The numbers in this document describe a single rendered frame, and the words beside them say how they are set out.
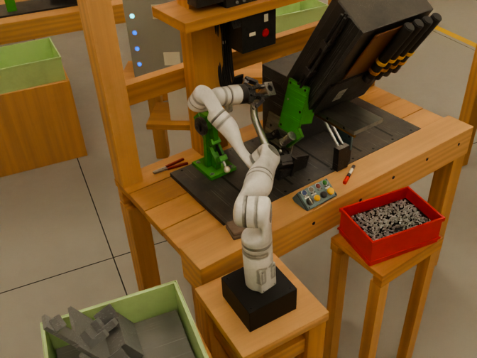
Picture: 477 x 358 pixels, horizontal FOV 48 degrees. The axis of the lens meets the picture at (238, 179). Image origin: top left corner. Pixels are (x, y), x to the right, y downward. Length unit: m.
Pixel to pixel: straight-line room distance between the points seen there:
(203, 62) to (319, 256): 1.44
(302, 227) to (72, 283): 1.57
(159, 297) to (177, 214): 0.45
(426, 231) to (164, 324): 0.99
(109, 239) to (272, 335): 1.88
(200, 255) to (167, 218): 0.27
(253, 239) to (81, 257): 1.91
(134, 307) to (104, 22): 0.96
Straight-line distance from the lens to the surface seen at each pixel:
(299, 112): 2.11
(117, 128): 2.11
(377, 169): 2.29
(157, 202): 2.15
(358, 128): 2.11
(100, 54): 1.98
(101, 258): 3.27
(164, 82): 2.24
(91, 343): 1.56
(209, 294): 1.81
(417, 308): 2.40
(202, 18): 2.00
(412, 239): 2.03
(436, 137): 2.57
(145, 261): 2.54
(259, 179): 1.63
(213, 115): 1.88
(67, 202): 3.77
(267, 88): 2.13
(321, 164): 2.29
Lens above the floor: 2.19
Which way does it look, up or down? 36 degrees down
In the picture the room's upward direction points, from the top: 3 degrees counter-clockwise
